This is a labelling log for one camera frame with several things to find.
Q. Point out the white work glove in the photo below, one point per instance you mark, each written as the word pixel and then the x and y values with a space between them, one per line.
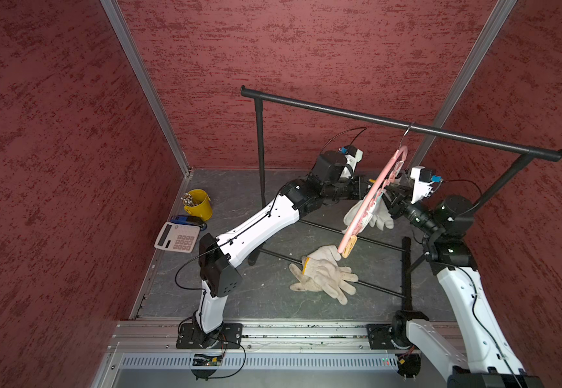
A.
pixel 381 218

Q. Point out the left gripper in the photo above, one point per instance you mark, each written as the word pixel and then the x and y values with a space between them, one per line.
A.
pixel 358 192

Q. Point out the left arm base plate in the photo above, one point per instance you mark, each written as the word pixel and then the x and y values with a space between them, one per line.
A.
pixel 227 336

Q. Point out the pink clip hanger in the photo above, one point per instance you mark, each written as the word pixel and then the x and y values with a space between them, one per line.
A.
pixel 365 212

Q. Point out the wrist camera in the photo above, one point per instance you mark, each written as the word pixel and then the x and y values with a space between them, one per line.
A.
pixel 425 183
pixel 353 156

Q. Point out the yellow cup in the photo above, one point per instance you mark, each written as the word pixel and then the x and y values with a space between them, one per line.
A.
pixel 197 203

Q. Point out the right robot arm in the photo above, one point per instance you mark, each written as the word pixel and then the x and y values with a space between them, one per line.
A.
pixel 488 360

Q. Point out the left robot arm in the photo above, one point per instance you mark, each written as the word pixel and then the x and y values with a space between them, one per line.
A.
pixel 251 233

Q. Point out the pink calculator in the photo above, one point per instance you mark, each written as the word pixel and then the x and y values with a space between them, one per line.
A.
pixel 177 238

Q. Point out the blue stapler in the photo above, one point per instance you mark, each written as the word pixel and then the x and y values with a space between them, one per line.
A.
pixel 188 220

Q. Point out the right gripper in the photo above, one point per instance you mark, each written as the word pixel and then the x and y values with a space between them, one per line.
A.
pixel 399 198

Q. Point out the left controller board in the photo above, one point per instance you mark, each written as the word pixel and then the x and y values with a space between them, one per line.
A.
pixel 203 360

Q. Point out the black clothes rack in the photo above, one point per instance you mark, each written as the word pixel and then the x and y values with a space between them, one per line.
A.
pixel 526 154

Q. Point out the controller board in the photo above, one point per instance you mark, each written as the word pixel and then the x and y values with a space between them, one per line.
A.
pixel 409 366
pixel 203 360

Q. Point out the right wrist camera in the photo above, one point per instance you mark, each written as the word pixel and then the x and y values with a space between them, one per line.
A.
pixel 425 183

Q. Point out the right controller board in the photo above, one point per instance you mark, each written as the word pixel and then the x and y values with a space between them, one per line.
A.
pixel 409 366

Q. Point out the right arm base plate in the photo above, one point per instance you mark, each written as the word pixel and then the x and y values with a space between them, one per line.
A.
pixel 390 337

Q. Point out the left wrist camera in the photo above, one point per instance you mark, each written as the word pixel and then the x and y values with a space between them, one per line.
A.
pixel 353 156

